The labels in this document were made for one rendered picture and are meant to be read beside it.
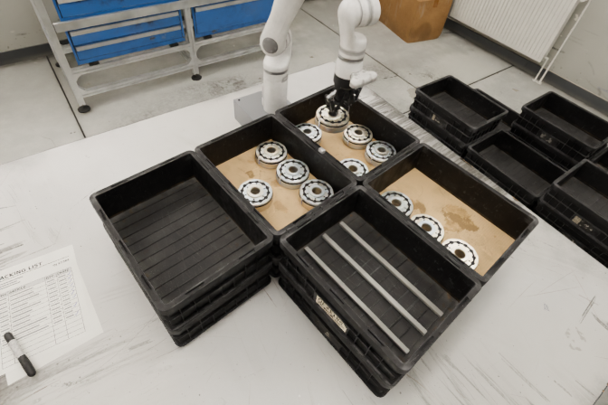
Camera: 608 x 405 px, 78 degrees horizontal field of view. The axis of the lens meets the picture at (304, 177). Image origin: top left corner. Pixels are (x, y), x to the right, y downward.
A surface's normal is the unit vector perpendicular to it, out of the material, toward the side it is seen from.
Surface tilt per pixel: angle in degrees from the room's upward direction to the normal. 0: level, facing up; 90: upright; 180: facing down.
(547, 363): 0
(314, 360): 0
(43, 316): 0
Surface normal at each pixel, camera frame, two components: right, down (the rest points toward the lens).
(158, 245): 0.08, -0.68
